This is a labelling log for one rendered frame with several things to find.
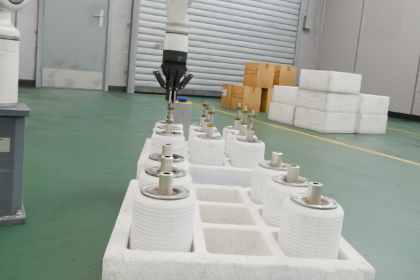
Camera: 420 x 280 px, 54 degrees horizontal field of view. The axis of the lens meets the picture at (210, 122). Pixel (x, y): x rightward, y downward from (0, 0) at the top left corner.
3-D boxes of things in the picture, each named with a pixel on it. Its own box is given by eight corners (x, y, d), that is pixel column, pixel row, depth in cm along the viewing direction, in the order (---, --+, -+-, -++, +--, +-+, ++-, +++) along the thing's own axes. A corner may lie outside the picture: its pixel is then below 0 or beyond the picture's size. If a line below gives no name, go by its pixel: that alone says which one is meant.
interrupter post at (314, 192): (308, 205, 64) (310, 185, 63) (303, 200, 66) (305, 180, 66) (323, 206, 64) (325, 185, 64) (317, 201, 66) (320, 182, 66)
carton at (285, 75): (294, 90, 518) (297, 66, 514) (278, 89, 508) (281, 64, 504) (280, 88, 545) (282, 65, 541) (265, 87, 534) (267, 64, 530)
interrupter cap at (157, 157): (147, 162, 82) (147, 159, 82) (149, 154, 89) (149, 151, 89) (185, 165, 83) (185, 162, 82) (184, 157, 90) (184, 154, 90)
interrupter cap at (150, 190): (138, 200, 58) (138, 195, 58) (141, 185, 66) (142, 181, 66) (190, 204, 59) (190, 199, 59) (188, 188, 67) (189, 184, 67)
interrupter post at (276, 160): (271, 168, 87) (273, 153, 87) (269, 165, 89) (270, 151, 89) (282, 169, 87) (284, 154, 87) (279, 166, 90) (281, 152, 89)
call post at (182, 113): (165, 182, 157) (172, 102, 153) (166, 177, 164) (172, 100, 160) (184, 184, 158) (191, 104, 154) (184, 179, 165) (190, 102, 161)
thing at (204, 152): (183, 199, 117) (189, 137, 115) (192, 190, 126) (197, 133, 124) (215, 204, 115) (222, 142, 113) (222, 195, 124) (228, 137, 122)
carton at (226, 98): (239, 107, 552) (242, 84, 548) (249, 109, 530) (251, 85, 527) (220, 105, 538) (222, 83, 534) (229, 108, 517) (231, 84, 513)
